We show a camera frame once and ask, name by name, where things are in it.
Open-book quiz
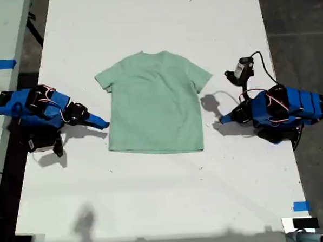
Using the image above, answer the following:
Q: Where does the pale green T-shirt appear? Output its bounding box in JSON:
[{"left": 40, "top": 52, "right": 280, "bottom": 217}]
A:
[{"left": 93, "top": 47, "right": 217, "bottom": 159}]

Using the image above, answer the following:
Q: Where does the black metal stand leg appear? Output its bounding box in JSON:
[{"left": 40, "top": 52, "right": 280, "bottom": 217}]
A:
[{"left": 25, "top": 10, "right": 45, "bottom": 49}]

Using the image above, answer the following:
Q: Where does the blue tape patch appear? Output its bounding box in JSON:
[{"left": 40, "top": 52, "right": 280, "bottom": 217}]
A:
[{"left": 293, "top": 201, "right": 311, "bottom": 212}]

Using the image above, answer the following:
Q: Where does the white flat plate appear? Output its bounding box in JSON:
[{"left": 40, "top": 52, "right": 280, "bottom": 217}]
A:
[{"left": 280, "top": 215, "right": 319, "bottom": 235}]

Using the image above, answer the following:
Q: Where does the black camera stalk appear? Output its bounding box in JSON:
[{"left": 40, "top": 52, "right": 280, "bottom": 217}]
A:
[{"left": 240, "top": 78, "right": 252, "bottom": 103}]

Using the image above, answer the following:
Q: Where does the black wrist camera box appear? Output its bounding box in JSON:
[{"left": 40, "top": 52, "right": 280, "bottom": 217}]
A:
[
  {"left": 26, "top": 130, "right": 64, "bottom": 159},
  {"left": 223, "top": 55, "right": 256, "bottom": 86}
]

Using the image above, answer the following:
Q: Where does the black camera cable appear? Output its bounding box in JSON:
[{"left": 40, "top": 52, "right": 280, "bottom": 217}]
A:
[{"left": 250, "top": 50, "right": 279, "bottom": 87}]

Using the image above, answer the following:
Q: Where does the black curved base cable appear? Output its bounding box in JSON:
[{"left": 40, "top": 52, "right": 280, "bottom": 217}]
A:
[{"left": 291, "top": 123, "right": 307, "bottom": 152}]

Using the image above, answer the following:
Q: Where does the black frame bar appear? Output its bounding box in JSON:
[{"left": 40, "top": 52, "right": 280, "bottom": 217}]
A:
[{"left": 0, "top": 71, "right": 49, "bottom": 242}]

